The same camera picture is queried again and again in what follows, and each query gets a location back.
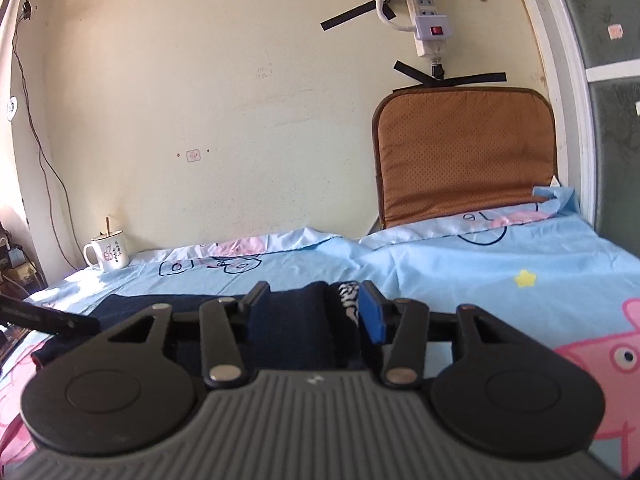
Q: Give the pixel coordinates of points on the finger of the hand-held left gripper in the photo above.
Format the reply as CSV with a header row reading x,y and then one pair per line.
x,y
45,317

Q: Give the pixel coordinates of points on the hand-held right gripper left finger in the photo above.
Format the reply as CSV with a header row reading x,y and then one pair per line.
x,y
257,294

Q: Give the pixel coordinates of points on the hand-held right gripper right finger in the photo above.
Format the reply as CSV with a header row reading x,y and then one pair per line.
x,y
372,315

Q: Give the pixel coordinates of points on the navy red patterned knit sweater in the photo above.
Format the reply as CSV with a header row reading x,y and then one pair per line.
x,y
290,330

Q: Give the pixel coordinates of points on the dim clutter pile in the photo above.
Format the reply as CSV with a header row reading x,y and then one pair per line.
x,y
17,260

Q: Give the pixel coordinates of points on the white enamel mug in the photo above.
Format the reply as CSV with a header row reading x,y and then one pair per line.
x,y
111,255

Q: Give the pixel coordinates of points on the blue cartoon pig bedsheet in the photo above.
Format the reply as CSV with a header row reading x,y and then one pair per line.
x,y
475,270

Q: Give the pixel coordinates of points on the brown seat cushion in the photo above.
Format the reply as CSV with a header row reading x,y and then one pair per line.
x,y
465,160

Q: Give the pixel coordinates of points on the black tape strip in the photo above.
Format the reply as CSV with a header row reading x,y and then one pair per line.
x,y
470,80
414,72
347,16

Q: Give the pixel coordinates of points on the black power plug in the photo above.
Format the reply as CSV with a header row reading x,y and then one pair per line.
x,y
437,67

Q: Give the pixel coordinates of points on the pink square glass sticker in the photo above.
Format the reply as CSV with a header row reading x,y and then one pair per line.
x,y
616,32

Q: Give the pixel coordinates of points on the small pink wall sticker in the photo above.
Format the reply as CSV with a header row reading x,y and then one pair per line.
x,y
193,155

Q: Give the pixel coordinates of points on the white round wall fixture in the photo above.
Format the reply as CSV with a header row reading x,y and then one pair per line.
x,y
11,108

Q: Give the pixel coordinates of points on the white window frame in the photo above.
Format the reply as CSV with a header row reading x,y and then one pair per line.
x,y
565,110

